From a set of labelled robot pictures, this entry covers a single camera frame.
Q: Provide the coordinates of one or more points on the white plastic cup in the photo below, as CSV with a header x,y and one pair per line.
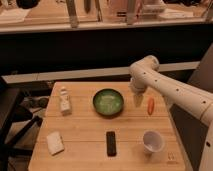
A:
x,y
153,142

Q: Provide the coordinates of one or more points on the black remote control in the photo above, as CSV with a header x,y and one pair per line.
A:
x,y
111,143

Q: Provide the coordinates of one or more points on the orange carrot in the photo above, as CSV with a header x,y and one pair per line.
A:
x,y
150,106

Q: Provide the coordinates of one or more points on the pale cream gripper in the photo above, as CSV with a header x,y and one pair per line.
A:
x,y
138,98

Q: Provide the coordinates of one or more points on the small white bottle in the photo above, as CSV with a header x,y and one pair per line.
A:
x,y
65,105

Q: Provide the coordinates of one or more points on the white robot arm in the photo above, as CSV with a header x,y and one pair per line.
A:
x,y
199,103

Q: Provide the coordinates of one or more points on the white folded cloth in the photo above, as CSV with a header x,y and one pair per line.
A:
x,y
54,143

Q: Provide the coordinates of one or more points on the green ceramic bowl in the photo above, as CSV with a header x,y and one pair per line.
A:
x,y
108,102

